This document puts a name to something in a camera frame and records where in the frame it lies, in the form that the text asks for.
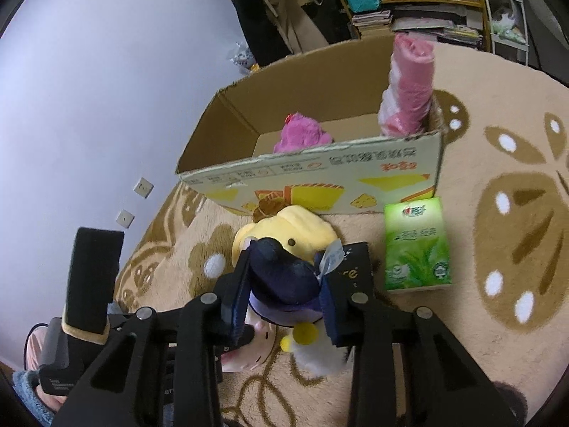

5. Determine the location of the pink swirl pig plush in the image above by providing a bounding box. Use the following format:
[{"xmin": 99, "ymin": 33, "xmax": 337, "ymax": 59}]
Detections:
[{"xmin": 221, "ymin": 306, "xmax": 278, "ymax": 373}]

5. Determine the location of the navy purple witch-hat plush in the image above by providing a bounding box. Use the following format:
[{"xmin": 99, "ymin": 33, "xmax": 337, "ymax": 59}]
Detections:
[{"xmin": 243, "ymin": 235, "xmax": 323, "ymax": 328}]

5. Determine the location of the pink plush bear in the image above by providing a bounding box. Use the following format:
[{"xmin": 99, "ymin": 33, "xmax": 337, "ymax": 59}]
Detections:
[{"xmin": 273, "ymin": 113, "xmax": 334, "ymax": 153}]

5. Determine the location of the black Face tissue pack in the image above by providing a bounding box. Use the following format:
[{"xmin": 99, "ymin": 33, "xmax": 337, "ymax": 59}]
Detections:
[{"xmin": 339, "ymin": 242, "xmax": 374, "ymax": 296}]

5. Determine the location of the beige flower-pattern carpet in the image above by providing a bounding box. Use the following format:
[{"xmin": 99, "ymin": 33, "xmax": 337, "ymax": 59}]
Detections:
[{"xmin": 113, "ymin": 39, "xmax": 569, "ymax": 427}]

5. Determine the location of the green tissue pack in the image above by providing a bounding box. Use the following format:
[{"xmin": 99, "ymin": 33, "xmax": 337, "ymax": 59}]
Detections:
[{"xmin": 384, "ymin": 197, "xmax": 451, "ymax": 292}]

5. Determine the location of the yellow dog plush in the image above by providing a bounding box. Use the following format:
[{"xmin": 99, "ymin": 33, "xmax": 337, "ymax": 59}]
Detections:
[{"xmin": 232, "ymin": 205, "xmax": 339, "ymax": 266}]

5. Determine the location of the open cardboard box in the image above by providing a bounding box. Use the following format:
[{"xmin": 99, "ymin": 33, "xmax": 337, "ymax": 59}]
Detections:
[{"xmin": 176, "ymin": 36, "xmax": 443, "ymax": 216}]

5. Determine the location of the plastic bag of toys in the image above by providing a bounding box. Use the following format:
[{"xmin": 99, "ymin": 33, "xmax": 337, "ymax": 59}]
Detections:
[{"xmin": 229, "ymin": 42, "xmax": 260, "ymax": 75}]

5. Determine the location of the stack of books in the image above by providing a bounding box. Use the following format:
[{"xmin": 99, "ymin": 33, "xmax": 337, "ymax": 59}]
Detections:
[{"xmin": 351, "ymin": 4, "xmax": 486, "ymax": 50}]

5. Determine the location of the wooden bookshelf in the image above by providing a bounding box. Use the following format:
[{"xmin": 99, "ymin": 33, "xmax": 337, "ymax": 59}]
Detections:
[{"xmin": 324, "ymin": 0, "xmax": 493, "ymax": 52}]

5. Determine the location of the beige hanging coat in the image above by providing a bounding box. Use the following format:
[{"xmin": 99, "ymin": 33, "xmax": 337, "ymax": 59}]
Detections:
[{"xmin": 263, "ymin": 0, "xmax": 329, "ymax": 54}]

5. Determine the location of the white metal trolley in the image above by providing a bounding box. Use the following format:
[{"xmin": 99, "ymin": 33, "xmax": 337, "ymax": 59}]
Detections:
[{"xmin": 484, "ymin": 0, "xmax": 530, "ymax": 65}]

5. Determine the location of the lower wall socket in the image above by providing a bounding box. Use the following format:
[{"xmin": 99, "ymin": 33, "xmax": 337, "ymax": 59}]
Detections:
[{"xmin": 116, "ymin": 209, "xmax": 135, "ymax": 230}]

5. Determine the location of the wall socket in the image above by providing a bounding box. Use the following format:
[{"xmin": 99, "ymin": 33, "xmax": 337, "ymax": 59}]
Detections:
[
  {"xmin": 116, "ymin": 209, "xmax": 135, "ymax": 230},
  {"xmin": 133, "ymin": 178, "xmax": 154, "ymax": 199}
]

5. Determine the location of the upper wall socket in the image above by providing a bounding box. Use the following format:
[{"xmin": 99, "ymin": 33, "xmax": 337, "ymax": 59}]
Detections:
[{"xmin": 133, "ymin": 178, "xmax": 154, "ymax": 199}]

